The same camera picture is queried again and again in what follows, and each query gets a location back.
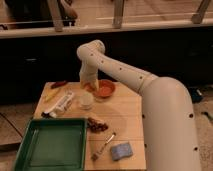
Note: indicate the orange bowl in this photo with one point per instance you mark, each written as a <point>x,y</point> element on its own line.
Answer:
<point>106,89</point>

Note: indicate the blue sponge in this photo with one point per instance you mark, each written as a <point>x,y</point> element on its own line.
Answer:
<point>121,151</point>

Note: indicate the blue box on floor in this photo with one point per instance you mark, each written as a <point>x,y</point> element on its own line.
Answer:
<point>196,95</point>

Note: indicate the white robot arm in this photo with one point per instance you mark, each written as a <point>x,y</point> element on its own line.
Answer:
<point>169,127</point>

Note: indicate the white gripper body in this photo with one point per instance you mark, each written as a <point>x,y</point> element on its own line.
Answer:
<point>89,78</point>

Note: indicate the red yellow apple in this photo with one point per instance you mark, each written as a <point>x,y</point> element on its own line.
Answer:
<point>88,87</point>

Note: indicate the white tube with black cap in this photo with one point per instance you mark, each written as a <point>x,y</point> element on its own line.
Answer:
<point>60,106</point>

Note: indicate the bunch of dark grapes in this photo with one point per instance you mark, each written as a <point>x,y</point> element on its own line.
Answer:
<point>96,126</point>

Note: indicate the green plastic tray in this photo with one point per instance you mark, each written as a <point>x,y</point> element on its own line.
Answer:
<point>53,145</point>

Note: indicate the white paper cup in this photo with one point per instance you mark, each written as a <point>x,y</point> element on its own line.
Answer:
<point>86,101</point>

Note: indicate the dark red sausage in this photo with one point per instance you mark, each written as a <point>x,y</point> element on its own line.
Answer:
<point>58,84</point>

